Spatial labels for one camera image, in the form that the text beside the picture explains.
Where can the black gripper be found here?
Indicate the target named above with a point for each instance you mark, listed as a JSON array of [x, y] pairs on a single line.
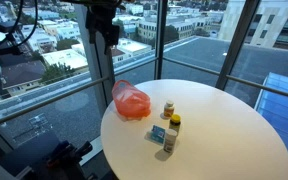
[[101, 20]]

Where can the yellow cap dark bottle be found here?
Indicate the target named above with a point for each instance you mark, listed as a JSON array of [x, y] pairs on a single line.
[[175, 120]]

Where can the orange plastic bag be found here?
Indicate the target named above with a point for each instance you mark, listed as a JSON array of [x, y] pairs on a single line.
[[131, 101]]

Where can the white cap orange label bottle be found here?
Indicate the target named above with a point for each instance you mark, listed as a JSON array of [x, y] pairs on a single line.
[[169, 108]]

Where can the grey metal window railing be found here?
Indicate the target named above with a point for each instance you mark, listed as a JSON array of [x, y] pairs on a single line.
[[47, 100]]

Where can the blue mentos gum box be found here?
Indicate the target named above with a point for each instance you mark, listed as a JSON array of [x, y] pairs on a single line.
[[158, 133]]

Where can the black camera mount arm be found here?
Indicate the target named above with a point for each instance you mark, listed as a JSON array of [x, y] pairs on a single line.
[[2, 40]]

